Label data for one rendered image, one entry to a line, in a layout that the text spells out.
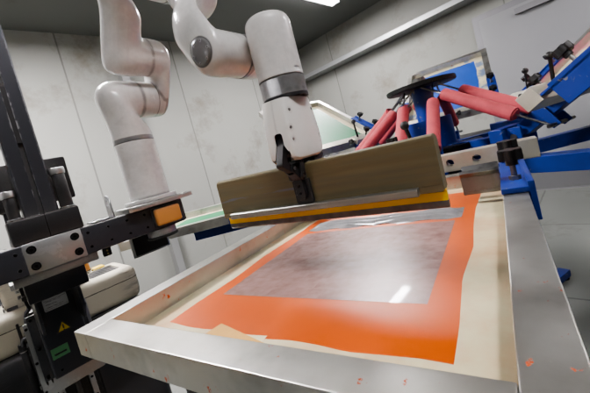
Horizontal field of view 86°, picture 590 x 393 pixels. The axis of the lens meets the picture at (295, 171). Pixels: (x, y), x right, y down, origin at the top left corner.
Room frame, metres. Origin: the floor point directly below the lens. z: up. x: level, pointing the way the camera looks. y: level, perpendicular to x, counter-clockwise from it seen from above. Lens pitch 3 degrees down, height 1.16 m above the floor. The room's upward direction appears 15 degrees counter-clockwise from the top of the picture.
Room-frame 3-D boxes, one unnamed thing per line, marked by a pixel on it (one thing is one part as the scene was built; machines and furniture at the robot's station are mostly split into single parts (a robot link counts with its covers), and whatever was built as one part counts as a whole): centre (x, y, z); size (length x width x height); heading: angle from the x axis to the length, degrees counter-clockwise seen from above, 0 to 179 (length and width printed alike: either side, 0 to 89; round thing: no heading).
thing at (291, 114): (0.52, -0.02, 1.20); 0.10 x 0.08 x 0.11; 146
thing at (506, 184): (0.66, -0.45, 0.98); 0.30 x 0.05 x 0.07; 146
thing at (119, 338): (0.62, -0.08, 0.97); 0.79 x 0.58 x 0.04; 146
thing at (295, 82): (0.53, -0.02, 1.26); 0.09 x 0.07 x 0.03; 146
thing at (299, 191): (0.50, 0.00, 1.11); 0.03 x 0.03 x 0.07; 56
